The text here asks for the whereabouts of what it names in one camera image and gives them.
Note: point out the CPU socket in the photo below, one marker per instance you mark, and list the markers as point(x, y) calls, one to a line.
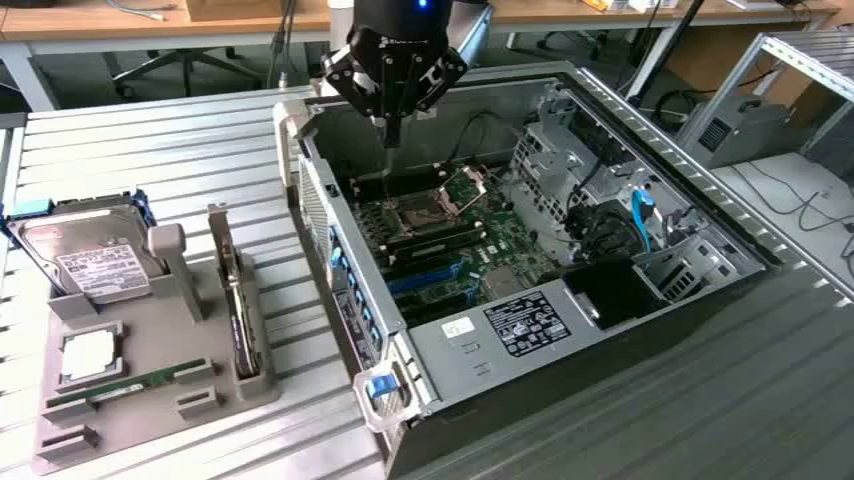
point(420, 217)

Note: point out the green motherboard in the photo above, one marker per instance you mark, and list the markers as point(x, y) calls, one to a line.
point(514, 235)

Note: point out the silver hard disk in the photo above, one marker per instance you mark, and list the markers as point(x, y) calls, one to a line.
point(93, 260)

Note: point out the black office chair base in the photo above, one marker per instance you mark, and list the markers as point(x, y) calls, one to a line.
point(187, 60)

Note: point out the silver disk bay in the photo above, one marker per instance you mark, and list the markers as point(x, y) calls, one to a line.
point(676, 277)

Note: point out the aluminium frame rack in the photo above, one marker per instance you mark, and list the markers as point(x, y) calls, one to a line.
point(814, 55)

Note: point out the metal socket cover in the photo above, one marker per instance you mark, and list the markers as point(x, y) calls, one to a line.
point(474, 192)

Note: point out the small white box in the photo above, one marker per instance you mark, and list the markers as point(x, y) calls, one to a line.
point(643, 5)

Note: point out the silver CPU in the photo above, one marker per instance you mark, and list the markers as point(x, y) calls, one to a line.
point(88, 352)

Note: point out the grey computer tower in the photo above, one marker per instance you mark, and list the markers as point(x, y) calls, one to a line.
point(754, 135)

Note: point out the brown cardboard box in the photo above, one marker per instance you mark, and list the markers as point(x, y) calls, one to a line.
point(233, 9)

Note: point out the wooden desk white frame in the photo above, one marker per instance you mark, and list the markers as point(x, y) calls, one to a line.
point(100, 22)
point(734, 15)

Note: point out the silver perforated drive cage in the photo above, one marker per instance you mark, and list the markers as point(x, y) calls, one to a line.
point(543, 165)

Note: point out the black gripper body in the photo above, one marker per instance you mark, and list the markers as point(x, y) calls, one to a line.
point(400, 30)

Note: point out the grey chipset heatsink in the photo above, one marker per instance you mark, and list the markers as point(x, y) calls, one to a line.
point(503, 280)

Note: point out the silver hard disk drive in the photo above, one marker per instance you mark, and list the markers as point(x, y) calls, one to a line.
point(32, 208)

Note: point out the graphics card with metal bracket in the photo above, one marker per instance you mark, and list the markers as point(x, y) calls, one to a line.
point(243, 325)

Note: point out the grey parts rack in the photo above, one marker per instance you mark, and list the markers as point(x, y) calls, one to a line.
point(153, 350)

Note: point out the thin socket locking lever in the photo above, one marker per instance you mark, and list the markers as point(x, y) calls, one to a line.
point(385, 187)

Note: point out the black installed RAM stick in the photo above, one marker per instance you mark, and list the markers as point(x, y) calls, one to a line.
point(434, 250)

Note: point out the silver power supply with label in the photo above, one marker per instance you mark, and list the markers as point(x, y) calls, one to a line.
point(467, 360)

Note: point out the open black PC case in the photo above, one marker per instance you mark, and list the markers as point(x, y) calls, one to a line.
point(567, 400)

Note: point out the blue case latch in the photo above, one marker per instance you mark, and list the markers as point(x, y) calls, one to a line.
point(380, 386)

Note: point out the green RAM stick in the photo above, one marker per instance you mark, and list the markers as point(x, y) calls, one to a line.
point(127, 385)

